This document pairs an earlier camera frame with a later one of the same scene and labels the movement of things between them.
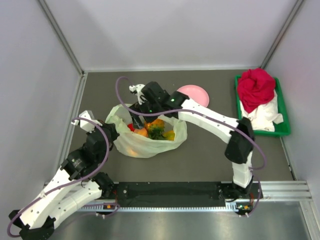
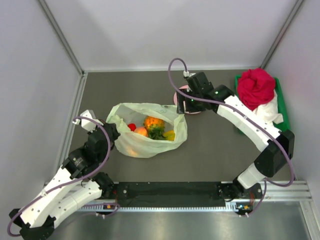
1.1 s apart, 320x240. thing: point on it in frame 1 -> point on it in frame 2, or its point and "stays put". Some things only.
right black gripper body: x=147 y=106 -> x=190 y=105
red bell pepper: x=130 y=126 stays put
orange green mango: x=169 y=134 stays put
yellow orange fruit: x=131 y=152 stays put
